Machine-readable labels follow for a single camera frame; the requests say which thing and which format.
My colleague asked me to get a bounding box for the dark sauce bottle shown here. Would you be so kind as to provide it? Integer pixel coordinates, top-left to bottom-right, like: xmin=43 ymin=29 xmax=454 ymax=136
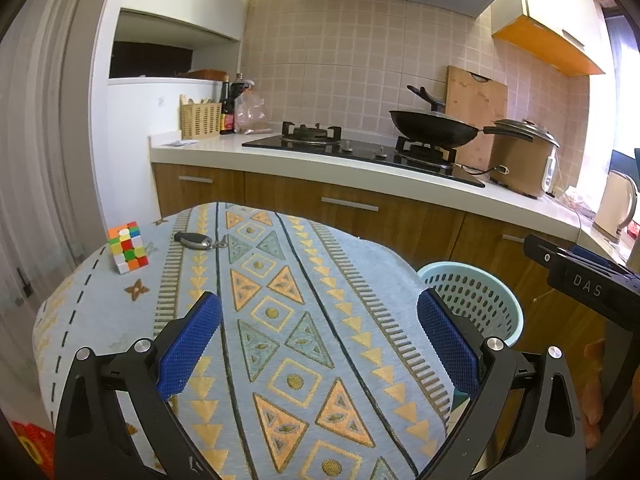
xmin=220 ymin=75 xmax=236 ymax=135

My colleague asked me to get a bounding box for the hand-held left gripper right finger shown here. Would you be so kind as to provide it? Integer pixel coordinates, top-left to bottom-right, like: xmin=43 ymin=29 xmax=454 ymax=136
xmin=416 ymin=287 xmax=587 ymax=480

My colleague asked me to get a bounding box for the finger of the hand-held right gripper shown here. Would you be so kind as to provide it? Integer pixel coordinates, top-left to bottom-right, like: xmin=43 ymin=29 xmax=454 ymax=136
xmin=523 ymin=234 xmax=640 ymax=318

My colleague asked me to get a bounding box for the red box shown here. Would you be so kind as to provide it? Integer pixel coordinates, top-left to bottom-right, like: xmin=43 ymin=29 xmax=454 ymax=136
xmin=10 ymin=420 xmax=56 ymax=480

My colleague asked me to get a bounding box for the light green plastic basket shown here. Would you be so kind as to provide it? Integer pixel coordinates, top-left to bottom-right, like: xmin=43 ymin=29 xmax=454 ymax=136
xmin=416 ymin=261 xmax=524 ymax=348

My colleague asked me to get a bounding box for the cream electric kettle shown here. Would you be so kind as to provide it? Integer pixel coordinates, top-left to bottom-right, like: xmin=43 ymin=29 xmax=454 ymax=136
xmin=592 ymin=170 xmax=640 ymax=243

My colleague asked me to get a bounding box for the wooden cutting board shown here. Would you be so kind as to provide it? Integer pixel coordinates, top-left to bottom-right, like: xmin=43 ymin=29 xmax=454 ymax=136
xmin=445 ymin=65 xmax=508 ymax=171

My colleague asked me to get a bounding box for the clear plastic bag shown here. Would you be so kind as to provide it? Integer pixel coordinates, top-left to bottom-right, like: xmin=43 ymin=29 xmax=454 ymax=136
xmin=235 ymin=80 xmax=271 ymax=136

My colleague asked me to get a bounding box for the blue patterned tablecloth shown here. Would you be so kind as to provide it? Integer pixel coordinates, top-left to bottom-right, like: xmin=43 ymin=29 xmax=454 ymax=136
xmin=32 ymin=202 xmax=453 ymax=480

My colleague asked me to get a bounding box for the orange wall cabinet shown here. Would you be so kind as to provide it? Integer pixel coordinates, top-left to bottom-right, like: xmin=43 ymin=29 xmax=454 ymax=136
xmin=491 ymin=0 xmax=608 ymax=77

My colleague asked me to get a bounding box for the black gas stove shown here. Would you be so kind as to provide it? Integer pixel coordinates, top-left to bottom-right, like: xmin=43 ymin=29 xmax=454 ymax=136
xmin=242 ymin=121 xmax=486 ymax=189

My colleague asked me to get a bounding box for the white kitchen countertop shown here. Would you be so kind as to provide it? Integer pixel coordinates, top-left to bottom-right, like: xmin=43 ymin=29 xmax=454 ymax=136
xmin=147 ymin=127 xmax=640 ymax=261

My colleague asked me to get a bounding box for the black wok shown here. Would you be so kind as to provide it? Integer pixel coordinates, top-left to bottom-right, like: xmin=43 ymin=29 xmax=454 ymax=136
xmin=389 ymin=109 xmax=511 ymax=150

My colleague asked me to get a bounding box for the brown rice cooker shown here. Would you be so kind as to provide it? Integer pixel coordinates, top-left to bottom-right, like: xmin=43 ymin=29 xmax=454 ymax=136
xmin=487 ymin=119 xmax=561 ymax=199

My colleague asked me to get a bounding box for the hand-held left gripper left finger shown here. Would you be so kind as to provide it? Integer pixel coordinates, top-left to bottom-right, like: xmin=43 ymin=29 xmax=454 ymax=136
xmin=54 ymin=290 xmax=223 ymax=480

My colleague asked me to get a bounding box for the colourful puzzle cube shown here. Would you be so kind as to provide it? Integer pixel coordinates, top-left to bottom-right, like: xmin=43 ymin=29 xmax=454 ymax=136
xmin=107 ymin=221 xmax=151 ymax=275

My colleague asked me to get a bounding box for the beige utensil basket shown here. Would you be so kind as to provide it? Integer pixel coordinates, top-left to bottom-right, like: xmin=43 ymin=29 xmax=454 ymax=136
xmin=180 ymin=94 xmax=222 ymax=140

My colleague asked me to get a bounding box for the black car key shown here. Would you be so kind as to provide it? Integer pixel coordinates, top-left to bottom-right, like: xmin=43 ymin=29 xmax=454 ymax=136
xmin=173 ymin=231 xmax=228 ymax=251

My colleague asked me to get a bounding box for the person's right hand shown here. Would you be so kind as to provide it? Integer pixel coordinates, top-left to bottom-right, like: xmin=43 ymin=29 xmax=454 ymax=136
xmin=581 ymin=337 xmax=608 ymax=450

